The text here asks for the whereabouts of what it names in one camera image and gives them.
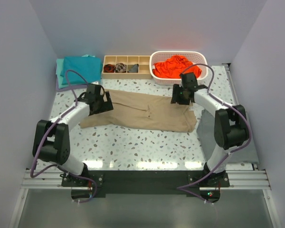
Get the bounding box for beige t shirt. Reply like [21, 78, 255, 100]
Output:
[80, 89, 197, 133]

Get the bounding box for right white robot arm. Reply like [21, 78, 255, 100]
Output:
[171, 73, 251, 187]

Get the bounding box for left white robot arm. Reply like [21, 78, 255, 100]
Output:
[30, 84, 114, 186]

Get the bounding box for orange t shirt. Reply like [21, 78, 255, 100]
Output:
[152, 55, 193, 79]

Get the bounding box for white plastic laundry basket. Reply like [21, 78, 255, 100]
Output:
[149, 51, 209, 85]

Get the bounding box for folded teal t shirt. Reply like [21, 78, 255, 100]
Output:
[60, 56, 102, 86]

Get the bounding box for red black rolled socks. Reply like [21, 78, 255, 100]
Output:
[104, 64, 115, 73]

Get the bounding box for patterned rolled socks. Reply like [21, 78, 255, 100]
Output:
[115, 63, 127, 73]

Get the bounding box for grey folded cloth piece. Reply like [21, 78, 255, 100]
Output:
[128, 64, 139, 73]

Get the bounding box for folded light turquoise shirt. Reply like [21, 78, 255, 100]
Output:
[56, 59, 101, 88]

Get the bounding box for wooden compartment organizer tray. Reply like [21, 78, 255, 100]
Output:
[101, 55, 152, 79]

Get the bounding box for folded grey t shirt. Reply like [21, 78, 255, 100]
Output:
[197, 109, 259, 164]

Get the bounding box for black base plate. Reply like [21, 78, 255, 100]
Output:
[60, 171, 230, 202]

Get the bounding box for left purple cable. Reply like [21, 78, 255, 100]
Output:
[29, 69, 97, 204]

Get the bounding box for purple cable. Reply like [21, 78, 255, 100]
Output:
[29, 69, 97, 204]
[177, 63, 253, 205]

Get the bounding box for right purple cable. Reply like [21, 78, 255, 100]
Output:
[177, 63, 253, 205]

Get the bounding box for aluminium rail frame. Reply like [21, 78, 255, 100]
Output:
[8, 64, 282, 228]

